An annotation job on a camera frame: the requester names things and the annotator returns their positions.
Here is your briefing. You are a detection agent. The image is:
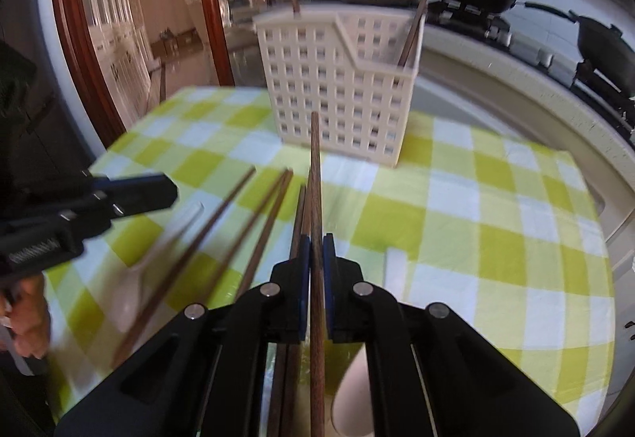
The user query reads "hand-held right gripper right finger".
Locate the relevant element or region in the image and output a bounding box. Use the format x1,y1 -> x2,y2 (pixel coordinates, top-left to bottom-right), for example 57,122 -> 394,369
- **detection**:
322,233 -> 581,437

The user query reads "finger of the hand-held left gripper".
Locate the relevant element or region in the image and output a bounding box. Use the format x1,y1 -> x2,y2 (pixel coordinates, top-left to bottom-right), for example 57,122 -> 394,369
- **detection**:
60,174 -> 178,239
79,171 -> 108,200

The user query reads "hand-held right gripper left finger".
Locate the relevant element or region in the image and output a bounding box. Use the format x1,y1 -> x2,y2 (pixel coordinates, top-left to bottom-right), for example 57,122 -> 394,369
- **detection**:
52,235 -> 311,437

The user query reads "brown wooden chopstick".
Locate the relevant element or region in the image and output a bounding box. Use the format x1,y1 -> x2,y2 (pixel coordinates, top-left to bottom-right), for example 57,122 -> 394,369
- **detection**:
308,114 -> 329,437
267,185 -> 307,437
112,167 -> 257,367
398,0 -> 440,68
196,169 -> 291,306
280,171 -> 313,437
235,171 -> 294,301

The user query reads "white plastic utensil basket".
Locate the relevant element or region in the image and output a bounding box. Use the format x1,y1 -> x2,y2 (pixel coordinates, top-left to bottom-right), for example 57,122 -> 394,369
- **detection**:
253,5 -> 426,169

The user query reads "person's left hand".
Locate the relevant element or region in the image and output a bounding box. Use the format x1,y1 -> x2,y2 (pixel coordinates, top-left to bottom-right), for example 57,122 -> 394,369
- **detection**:
0,275 -> 51,359

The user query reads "green checkered tablecloth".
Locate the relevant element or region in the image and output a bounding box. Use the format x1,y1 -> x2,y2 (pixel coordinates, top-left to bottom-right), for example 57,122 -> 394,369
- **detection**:
42,87 -> 616,437

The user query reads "black lidded pot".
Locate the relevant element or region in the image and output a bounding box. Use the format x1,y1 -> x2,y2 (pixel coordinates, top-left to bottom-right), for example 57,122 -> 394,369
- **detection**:
570,9 -> 635,93

